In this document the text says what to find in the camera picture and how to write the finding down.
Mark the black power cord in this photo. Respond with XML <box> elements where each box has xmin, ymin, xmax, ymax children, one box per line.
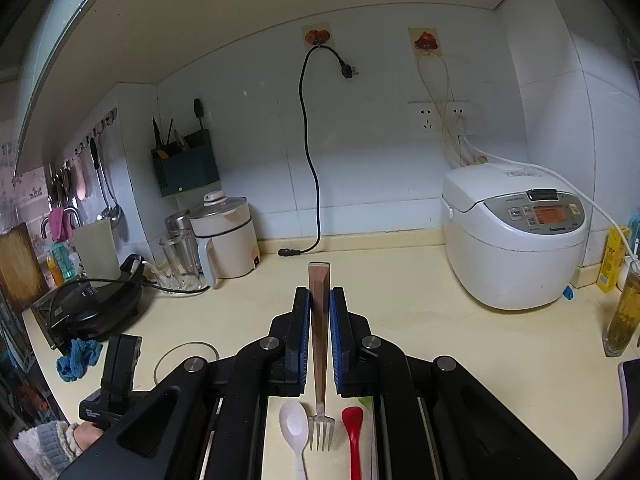
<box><xmin>277</xmin><ymin>44</ymin><xmax>362</xmax><ymax>259</ymax></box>

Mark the wooden cutting board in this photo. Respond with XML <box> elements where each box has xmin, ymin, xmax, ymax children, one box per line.
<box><xmin>0</xmin><ymin>222</ymin><xmax>51</xmax><ymax>313</ymax></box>

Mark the person's left forearm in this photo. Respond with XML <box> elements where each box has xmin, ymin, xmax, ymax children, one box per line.
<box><xmin>12</xmin><ymin>420</ymin><xmax>83</xmax><ymax>480</ymax></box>

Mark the person's left hand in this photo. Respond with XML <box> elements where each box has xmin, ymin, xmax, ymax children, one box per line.
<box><xmin>72</xmin><ymin>422</ymin><xmax>108</xmax><ymax>456</ymax></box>

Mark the clear glass mug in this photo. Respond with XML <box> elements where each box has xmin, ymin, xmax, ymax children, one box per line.
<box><xmin>159</xmin><ymin>234</ymin><xmax>203</xmax><ymax>293</ymax></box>

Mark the pink cloth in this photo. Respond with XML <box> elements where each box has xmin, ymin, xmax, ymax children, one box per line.
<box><xmin>49</xmin><ymin>208</ymin><xmax>73</xmax><ymax>241</ymax></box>

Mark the blue knitted cloth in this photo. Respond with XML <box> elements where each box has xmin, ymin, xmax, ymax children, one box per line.
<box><xmin>56</xmin><ymin>338</ymin><xmax>103</xmax><ymax>382</ymax></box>

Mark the red flower wall hook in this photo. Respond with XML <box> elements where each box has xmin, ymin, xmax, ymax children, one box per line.
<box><xmin>408</xmin><ymin>26</ymin><xmax>445</xmax><ymax>56</ymax></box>

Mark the wall hook rail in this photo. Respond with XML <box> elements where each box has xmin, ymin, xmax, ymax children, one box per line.
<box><xmin>47</xmin><ymin>107</ymin><xmax>118</xmax><ymax>171</ymax></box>

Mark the white rice cooker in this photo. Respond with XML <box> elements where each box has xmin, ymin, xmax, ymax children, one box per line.
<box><xmin>441</xmin><ymin>162</ymin><xmax>591</xmax><ymax>311</ymax></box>

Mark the wooden handled metal fork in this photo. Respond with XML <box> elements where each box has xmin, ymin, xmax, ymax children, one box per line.
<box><xmin>306</xmin><ymin>261</ymin><xmax>335</xmax><ymax>453</ymax></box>

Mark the metal faucet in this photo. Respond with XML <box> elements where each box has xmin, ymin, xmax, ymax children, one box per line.
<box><xmin>41</xmin><ymin>207</ymin><xmax>83</xmax><ymax>241</ymax></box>

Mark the pink hanging utensil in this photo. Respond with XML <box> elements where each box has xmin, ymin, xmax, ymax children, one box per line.
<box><xmin>74</xmin><ymin>155</ymin><xmax>90</xmax><ymax>202</ymax></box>

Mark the off-white plastic spoon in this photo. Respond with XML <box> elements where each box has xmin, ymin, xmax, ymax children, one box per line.
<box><xmin>278</xmin><ymin>400</ymin><xmax>311</xmax><ymax>480</ymax></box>

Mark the metal ladle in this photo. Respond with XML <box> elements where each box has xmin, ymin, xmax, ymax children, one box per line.
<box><xmin>96</xmin><ymin>132</ymin><xmax>123</xmax><ymax>228</ymax></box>

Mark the white wall outlet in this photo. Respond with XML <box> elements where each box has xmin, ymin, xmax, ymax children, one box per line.
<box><xmin>407</xmin><ymin>101</ymin><xmax>473</xmax><ymax>136</ymax></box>

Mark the black handled hanging utensil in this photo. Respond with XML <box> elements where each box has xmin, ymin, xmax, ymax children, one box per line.
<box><xmin>89</xmin><ymin>136</ymin><xmax>112</xmax><ymax>223</ymax></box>

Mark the beige electric kettle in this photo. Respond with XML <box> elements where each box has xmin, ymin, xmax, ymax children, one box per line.
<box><xmin>189</xmin><ymin>191</ymin><xmax>261</xmax><ymax>289</ymax></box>

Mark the clear glass tumbler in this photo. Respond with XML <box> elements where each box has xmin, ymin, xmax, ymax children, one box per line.
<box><xmin>152</xmin><ymin>341</ymin><xmax>221</xmax><ymax>391</ymax></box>

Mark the green plastic bottle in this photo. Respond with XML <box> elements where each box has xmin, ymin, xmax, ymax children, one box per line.
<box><xmin>50</xmin><ymin>242</ymin><xmax>77</xmax><ymax>281</ymax></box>

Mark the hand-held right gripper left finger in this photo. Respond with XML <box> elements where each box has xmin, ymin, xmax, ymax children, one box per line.
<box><xmin>57</xmin><ymin>286</ymin><xmax>315</xmax><ymax>480</ymax></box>

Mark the white cutting board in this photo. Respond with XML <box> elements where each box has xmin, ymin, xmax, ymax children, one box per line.
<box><xmin>72</xmin><ymin>218</ymin><xmax>122</xmax><ymax>281</ymax></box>

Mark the green silicone brush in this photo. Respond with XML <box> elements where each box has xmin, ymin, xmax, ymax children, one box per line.
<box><xmin>356</xmin><ymin>396</ymin><xmax>376</xmax><ymax>480</ymax></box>

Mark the yellow carton box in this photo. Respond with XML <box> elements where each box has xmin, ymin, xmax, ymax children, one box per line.
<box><xmin>596</xmin><ymin>226</ymin><xmax>632</xmax><ymax>293</ymax></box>

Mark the purple phone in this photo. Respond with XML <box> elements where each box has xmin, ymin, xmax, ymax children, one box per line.
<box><xmin>617</xmin><ymin>358</ymin><xmax>640</xmax><ymax>441</ymax></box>

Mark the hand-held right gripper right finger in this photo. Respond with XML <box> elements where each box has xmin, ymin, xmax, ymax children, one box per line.
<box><xmin>329</xmin><ymin>286</ymin><xmax>578</xmax><ymax>480</ymax></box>

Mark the orange flower wall hook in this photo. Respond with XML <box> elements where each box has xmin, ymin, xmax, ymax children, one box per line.
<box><xmin>302</xmin><ymin>22</ymin><xmax>332</xmax><ymax>51</ymax></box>

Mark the green wall utensil holder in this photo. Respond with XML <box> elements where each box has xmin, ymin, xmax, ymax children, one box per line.
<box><xmin>151</xmin><ymin>130</ymin><xmax>221</xmax><ymax>198</ymax></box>

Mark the black electric griddle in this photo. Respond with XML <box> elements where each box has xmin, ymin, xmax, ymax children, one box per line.
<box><xmin>32</xmin><ymin>254</ymin><xmax>151</xmax><ymax>351</ymax></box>

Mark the glass bottle of tea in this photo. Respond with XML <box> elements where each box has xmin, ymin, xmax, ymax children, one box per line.
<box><xmin>602</xmin><ymin>260</ymin><xmax>640</xmax><ymax>358</ymax></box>

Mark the red plastic spoon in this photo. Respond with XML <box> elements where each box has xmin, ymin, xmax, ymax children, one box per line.
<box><xmin>341</xmin><ymin>406</ymin><xmax>364</xmax><ymax>480</ymax></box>

